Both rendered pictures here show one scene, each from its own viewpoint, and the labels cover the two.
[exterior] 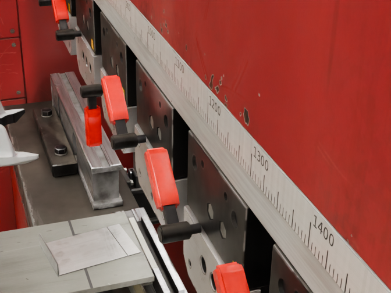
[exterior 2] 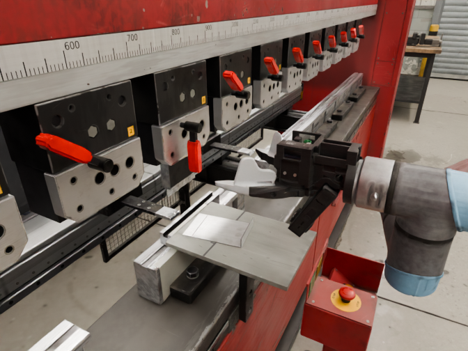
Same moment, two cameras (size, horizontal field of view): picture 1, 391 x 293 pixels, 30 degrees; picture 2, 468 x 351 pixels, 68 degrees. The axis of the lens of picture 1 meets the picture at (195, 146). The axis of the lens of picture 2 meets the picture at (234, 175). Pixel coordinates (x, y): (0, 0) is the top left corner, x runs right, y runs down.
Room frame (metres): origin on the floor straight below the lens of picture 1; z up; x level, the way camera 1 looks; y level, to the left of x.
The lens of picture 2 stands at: (1.29, 0.63, 1.44)
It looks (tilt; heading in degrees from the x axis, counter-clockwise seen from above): 27 degrees down; 228
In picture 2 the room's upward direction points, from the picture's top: straight up
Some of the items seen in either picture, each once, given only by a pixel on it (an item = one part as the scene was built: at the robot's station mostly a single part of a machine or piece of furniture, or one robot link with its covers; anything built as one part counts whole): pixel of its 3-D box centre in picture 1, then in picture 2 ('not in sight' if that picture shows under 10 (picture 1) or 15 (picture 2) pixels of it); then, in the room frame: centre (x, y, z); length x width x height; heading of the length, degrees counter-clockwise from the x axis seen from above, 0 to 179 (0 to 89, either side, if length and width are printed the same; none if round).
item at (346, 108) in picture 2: not in sight; (343, 110); (-0.41, -0.35, 0.89); 0.30 x 0.05 x 0.03; 20
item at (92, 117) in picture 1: (96, 115); (191, 147); (0.96, 0.14, 1.20); 0.04 x 0.02 x 0.10; 110
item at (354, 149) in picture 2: not in sight; (317, 168); (0.88, 0.36, 1.21); 0.12 x 0.08 x 0.09; 109
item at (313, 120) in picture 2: not in sight; (326, 109); (-0.25, -0.35, 0.92); 1.67 x 0.06 x 0.10; 20
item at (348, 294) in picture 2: not in sight; (346, 297); (0.67, 0.35, 0.79); 0.04 x 0.04 x 0.04
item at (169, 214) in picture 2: not in sight; (131, 198); (0.99, -0.07, 1.01); 0.26 x 0.12 x 0.05; 110
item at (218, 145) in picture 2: not in sight; (216, 143); (0.61, -0.21, 1.01); 0.26 x 0.12 x 0.05; 110
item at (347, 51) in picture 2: not in sight; (341, 38); (-0.36, -0.39, 1.26); 0.15 x 0.09 x 0.17; 20
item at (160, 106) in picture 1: (184, 142); (221, 88); (0.77, 0.01, 1.26); 0.15 x 0.09 x 0.17; 20
